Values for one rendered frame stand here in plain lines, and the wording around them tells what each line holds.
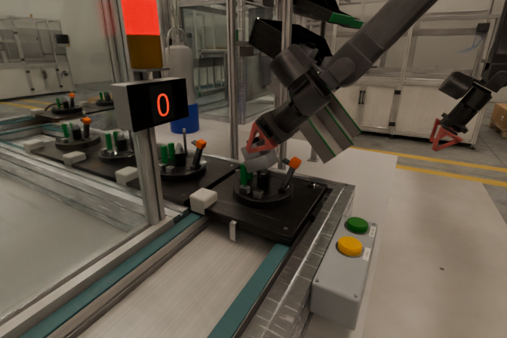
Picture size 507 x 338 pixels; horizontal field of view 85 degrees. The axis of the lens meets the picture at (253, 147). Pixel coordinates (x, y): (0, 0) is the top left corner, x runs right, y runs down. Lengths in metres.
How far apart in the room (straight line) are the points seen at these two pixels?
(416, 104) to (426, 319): 4.11
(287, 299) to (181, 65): 1.23
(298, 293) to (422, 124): 4.31
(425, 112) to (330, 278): 4.24
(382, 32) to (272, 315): 0.46
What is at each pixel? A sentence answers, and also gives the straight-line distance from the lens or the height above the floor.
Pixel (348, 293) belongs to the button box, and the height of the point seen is 0.96.
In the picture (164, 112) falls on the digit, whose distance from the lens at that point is 0.49.
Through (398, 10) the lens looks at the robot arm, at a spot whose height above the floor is 1.35.
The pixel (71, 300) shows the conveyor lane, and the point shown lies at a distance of 0.53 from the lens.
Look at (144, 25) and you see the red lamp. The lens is 0.48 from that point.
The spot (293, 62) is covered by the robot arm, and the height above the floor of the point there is 1.27.
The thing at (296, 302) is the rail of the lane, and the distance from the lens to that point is 0.44.
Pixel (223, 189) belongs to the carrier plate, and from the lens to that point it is 0.68.
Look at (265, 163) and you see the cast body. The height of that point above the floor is 1.06.
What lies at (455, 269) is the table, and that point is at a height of 0.86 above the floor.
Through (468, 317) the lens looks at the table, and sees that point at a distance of 0.66.
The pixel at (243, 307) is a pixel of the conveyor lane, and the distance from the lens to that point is 0.45.
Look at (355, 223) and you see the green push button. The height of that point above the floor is 0.97.
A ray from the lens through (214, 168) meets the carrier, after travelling 0.80.
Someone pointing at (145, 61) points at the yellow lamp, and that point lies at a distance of 0.48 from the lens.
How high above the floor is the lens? 1.29
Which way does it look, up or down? 20 degrees down
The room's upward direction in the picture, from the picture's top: straight up
